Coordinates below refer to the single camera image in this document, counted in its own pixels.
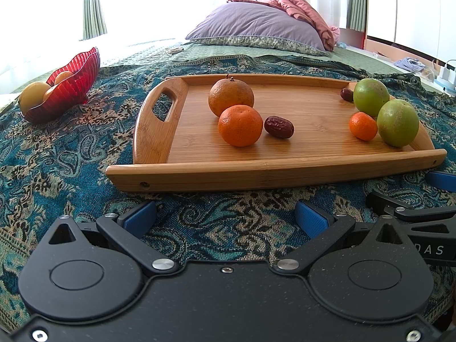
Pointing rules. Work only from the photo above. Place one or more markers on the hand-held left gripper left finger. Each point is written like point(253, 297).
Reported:
point(139, 217)

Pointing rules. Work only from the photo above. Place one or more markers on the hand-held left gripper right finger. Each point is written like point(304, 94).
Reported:
point(311, 217)

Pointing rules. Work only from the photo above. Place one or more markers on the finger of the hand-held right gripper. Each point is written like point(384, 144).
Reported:
point(441, 180)
point(388, 205)

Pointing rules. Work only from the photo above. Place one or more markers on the green round citrus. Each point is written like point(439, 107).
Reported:
point(371, 96)
point(398, 124)

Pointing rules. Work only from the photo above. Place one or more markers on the wooden serving tray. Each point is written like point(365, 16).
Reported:
point(313, 146)

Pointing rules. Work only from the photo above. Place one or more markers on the small orange mandarin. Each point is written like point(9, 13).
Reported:
point(362, 126)

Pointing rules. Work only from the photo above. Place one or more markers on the dried red date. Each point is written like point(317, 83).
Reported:
point(346, 94)
point(279, 127)

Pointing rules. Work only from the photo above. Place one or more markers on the large dull orange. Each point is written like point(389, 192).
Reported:
point(229, 94)

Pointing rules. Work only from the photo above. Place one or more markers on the teal paisley blanket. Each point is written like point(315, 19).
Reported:
point(71, 171)

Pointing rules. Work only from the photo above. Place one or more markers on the white blue power strip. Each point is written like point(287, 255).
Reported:
point(445, 86)

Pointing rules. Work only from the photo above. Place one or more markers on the white charger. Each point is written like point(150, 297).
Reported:
point(447, 72)

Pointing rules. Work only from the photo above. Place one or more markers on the medium orange mandarin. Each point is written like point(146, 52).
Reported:
point(240, 126)

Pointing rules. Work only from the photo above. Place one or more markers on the lavender cloth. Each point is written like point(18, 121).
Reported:
point(409, 64)

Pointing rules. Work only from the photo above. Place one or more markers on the red glass bowl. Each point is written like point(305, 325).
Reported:
point(69, 85)

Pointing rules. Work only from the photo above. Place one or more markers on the yellow round fruit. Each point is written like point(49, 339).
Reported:
point(32, 96)

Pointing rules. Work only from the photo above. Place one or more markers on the green bedspread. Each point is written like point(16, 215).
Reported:
point(199, 53)

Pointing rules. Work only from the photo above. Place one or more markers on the white wardrobe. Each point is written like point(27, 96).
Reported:
point(409, 7)

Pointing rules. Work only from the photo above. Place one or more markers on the green curtain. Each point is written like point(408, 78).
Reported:
point(94, 7)
point(357, 0)

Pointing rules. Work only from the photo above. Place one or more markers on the purple pillow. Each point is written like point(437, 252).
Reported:
point(256, 25)

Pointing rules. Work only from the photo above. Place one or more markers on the pink quilt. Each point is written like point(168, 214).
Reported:
point(302, 5)

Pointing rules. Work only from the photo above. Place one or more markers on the white sheer curtain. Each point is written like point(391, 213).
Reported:
point(160, 0)

